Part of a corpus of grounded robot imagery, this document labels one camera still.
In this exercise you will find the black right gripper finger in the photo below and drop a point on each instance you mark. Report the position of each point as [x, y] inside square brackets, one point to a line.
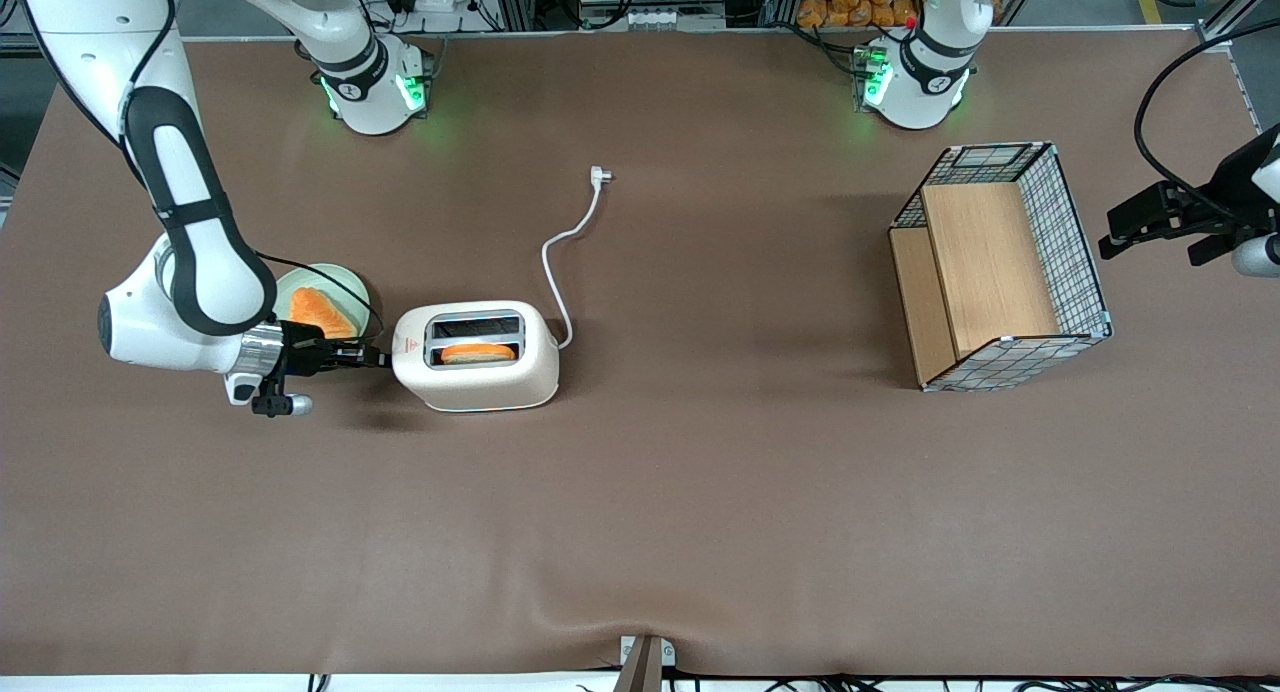
[362, 363]
[362, 351]

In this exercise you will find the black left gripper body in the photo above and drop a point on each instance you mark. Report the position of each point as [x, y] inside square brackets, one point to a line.
[1226, 194]

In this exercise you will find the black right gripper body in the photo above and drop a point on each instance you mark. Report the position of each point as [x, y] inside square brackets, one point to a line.
[303, 357]

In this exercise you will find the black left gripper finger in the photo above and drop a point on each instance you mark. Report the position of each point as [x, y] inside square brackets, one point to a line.
[1112, 248]
[1150, 210]

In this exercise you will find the white two-slot toaster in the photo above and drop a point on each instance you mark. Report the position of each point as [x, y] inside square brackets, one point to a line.
[480, 382]

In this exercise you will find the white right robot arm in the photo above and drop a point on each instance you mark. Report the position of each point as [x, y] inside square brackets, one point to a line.
[140, 332]

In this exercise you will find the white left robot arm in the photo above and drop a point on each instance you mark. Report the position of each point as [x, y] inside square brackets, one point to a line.
[915, 97]

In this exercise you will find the triangular orange pastry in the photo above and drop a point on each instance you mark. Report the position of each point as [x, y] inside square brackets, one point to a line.
[318, 310]

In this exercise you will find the pale green round plate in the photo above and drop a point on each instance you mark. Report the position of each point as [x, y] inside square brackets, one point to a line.
[345, 277]

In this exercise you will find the toast slice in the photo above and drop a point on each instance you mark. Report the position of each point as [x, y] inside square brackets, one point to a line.
[478, 353]

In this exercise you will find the pile of orange bread rolls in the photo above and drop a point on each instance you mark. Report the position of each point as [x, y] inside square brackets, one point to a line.
[860, 12]

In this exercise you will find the brown table mat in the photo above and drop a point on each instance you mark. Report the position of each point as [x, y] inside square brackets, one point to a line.
[700, 522]

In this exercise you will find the grey control unit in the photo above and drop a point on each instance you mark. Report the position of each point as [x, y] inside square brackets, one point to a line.
[650, 17]

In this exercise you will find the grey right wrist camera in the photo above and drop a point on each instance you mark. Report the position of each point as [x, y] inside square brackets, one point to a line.
[298, 405]

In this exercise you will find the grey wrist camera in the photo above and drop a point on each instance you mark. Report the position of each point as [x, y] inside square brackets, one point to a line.
[298, 405]
[1258, 256]

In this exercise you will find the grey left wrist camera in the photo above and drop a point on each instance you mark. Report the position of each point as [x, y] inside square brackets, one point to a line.
[1258, 256]

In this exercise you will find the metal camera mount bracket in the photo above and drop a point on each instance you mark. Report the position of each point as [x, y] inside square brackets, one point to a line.
[645, 662]

